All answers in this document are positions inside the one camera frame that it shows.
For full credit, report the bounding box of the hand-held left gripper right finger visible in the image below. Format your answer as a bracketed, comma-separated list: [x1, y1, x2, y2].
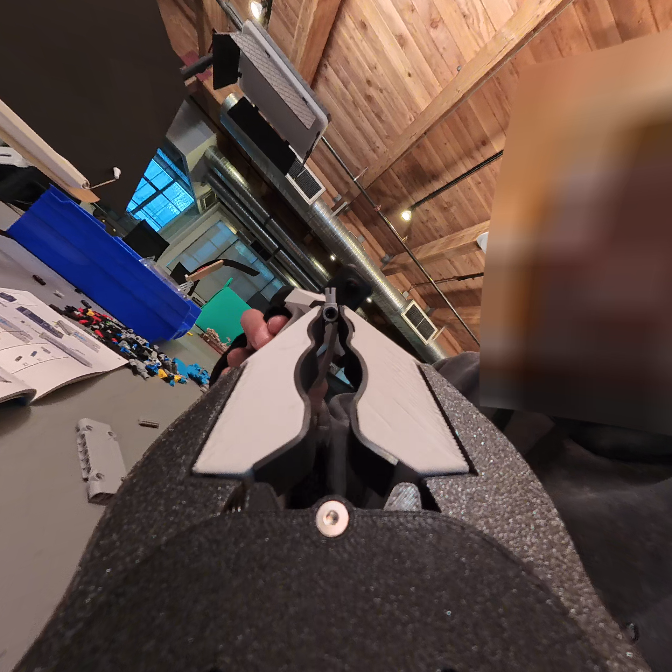
[341, 307, 470, 498]

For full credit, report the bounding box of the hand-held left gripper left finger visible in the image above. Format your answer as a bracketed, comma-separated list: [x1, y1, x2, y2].
[191, 306, 323, 497]

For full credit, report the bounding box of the person's right hand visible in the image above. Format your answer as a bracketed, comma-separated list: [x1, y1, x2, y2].
[220, 307, 295, 376]

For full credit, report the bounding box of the pile of blue building pieces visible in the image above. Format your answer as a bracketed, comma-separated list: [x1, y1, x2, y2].
[173, 357, 211, 386]

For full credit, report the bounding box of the white air vent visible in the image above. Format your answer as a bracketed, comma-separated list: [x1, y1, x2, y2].
[401, 300, 439, 344]
[286, 157, 327, 204]

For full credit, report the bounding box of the green tote bag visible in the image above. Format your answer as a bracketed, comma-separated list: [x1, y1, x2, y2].
[194, 277, 253, 347]

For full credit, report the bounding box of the black and wood curved lamp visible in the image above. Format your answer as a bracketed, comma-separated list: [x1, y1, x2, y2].
[170, 257, 260, 295]

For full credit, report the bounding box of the pile of small colourful pieces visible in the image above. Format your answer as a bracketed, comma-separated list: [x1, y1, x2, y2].
[50, 299, 184, 386]

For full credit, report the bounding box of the grey flat panel with holes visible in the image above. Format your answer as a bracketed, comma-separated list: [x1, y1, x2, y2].
[75, 417, 128, 506]

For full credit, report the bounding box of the clear plastic bag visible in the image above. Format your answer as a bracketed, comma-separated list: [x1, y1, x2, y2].
[138, 254, 184, 287]

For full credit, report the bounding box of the blue plastic bin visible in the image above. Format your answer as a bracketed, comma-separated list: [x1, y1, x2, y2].
[6, 185, 203, 342]

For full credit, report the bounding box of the large grid window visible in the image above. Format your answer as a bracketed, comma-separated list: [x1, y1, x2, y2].
[126, 157, 197, 232]

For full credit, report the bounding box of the person's grey sweater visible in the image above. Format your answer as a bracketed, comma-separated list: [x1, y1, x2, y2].
[436, 352, 672, 672]

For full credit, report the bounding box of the white instruction booklet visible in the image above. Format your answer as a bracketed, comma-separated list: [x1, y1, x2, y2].
[0, 286, 129, 406]

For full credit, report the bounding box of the grey ceiling heater unit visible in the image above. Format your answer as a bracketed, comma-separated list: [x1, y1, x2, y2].
[210, 20, 331, 163]

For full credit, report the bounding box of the black divider panel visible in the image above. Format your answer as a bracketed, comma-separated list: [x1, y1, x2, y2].
[0, 0, 190, 216]

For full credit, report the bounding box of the silver air duct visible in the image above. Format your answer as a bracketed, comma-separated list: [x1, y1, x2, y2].
[307, 199, 447, 363]

